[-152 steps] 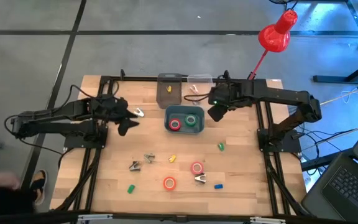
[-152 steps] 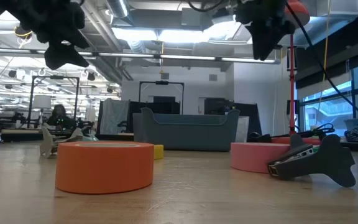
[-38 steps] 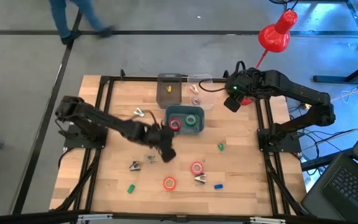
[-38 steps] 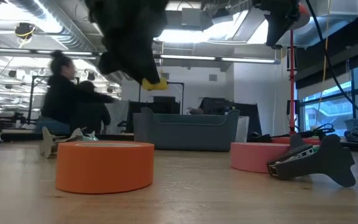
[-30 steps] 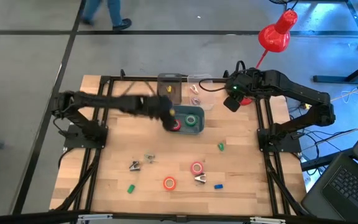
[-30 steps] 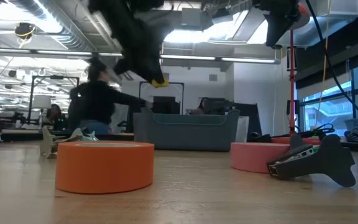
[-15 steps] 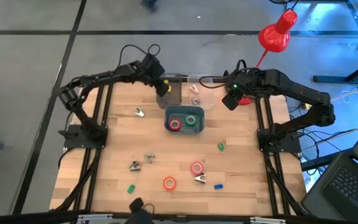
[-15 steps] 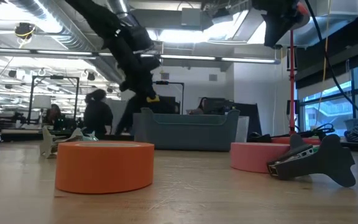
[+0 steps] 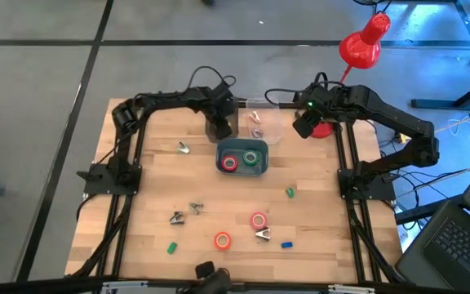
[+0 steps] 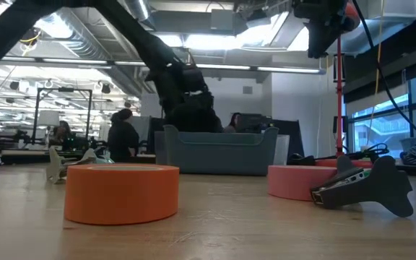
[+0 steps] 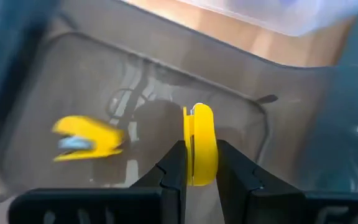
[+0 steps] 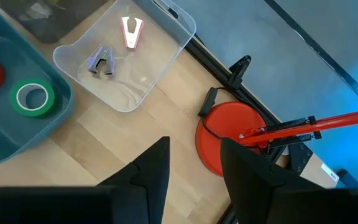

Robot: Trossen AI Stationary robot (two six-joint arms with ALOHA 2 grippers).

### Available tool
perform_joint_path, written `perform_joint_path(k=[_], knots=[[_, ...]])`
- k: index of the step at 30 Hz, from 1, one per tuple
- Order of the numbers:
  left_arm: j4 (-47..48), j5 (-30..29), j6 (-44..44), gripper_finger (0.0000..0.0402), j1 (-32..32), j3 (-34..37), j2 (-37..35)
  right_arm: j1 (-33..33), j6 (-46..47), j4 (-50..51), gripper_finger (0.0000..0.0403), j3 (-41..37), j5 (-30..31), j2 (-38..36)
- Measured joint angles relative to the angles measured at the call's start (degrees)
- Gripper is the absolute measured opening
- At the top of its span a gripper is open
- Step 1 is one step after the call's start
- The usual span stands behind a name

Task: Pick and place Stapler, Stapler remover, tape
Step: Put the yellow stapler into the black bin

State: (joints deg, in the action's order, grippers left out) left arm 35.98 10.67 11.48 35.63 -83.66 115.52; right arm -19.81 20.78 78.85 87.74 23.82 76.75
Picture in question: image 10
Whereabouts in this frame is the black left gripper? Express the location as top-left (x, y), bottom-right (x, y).
top-left (163, 90), bottom-right (225, 134)

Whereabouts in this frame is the ceiling light strip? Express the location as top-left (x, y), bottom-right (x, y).
top-left (195, 63), bottom-right (327, 76)
top-left (0, 56), bottom-right (147, 70)

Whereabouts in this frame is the clear plastic bin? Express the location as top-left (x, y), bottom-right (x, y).
top-left (273, 134), bottom-right (291, 167)

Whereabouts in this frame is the orange tape roll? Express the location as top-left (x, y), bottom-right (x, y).
top-left (64, 162), bottom-right (181, 226)

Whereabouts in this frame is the black staple remover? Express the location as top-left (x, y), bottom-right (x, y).
top-left (310, 155), bottom-right (415, 219)

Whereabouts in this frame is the red round stand base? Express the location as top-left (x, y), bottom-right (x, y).
top-left (287, 142), bottom-right (390, 166)

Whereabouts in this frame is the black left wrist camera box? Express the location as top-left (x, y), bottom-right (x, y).
top-left (178, 64), bottom-right (209, 95)

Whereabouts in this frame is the white staple remover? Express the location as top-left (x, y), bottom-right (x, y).
top-left (45, 145), bottom-right (98, 185)

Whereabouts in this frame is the red desk lamp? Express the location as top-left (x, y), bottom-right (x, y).
top-left (314, 0), bottom-right (375, 170)

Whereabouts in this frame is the yellow cord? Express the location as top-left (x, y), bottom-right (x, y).
top-left (368, 0), bottom-right (385, 145)

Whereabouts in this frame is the teal plastic bin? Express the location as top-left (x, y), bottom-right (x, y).
top-left (162, 123), bottom-right (280, 177)

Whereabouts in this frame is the black metal rig frame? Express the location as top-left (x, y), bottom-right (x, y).
top-left (30, 86), bottom-right (94, 146)

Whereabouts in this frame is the thick black cable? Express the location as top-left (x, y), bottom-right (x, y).
top-left (351, 0), bottom-right (416, 155)

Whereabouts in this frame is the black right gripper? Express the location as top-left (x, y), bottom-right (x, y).
top-left (292, 0), bottom-right (353, 59)

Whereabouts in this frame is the pink tape roll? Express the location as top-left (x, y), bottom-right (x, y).
top-left (266, 164), bottom-right (339, 202)

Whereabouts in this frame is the black desk monitor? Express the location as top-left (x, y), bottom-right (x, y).
top-left (240, 113), bottom-right (274, 134)

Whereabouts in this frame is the smoky grey plastic bin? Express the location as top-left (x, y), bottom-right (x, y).
top-left (153, 130), bottom-right (166, 165)

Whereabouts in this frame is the person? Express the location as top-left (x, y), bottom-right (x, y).
top-left (106, 108), bottom-right (141, 163)
top-left (223, 112), bottom-right (243, 134)
top-left (50, 120), bottom-right (72, 147)

